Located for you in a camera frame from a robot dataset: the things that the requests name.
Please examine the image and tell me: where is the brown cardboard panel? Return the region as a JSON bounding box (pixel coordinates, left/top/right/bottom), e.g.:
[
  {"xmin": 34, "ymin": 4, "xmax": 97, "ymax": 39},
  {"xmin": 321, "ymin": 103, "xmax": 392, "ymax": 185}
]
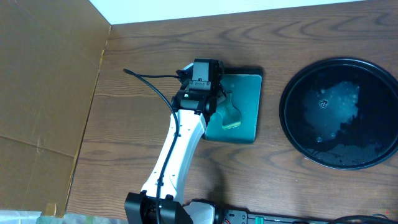
[{"xmin": 1, "ymin": 0, "xmax": 111, "ymax": 217}]

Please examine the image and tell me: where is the round black tray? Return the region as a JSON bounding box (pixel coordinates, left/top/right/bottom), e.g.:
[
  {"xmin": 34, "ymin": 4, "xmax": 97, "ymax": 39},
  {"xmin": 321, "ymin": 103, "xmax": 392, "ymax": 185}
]
[{"xmin": 279, "ymin": 57, "xmax": 397, "ymax": 170}]

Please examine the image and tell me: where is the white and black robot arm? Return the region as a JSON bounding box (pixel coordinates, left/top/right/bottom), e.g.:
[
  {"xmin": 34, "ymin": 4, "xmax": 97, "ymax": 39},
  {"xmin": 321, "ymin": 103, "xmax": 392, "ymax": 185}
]
[{"xmin": 124, "ymin": 90, "xmax": 230, "ymax": 223}]

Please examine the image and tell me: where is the black cable bottom right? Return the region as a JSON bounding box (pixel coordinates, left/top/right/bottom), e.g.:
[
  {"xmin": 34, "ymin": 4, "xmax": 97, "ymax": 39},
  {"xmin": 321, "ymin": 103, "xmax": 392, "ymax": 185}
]
[{"xmin": 329, "ymin": 215, "xmax": 398, "ymax": 224}]

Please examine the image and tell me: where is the rectangular black water tray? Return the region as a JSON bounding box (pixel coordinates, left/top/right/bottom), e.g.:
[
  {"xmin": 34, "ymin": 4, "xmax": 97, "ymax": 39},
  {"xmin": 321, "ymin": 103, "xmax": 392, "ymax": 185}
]
[{"xmin": 204, "ymin": 67, "xmax": 264, "ymax": 144}]

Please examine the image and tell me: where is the yellow green scrubbing sponge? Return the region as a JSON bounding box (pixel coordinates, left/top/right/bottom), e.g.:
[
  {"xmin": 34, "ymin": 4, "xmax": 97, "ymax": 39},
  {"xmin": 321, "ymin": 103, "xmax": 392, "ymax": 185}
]
[{"xmin": 216, "ymin": 93, "xmax": 241, "ymax": 129}]

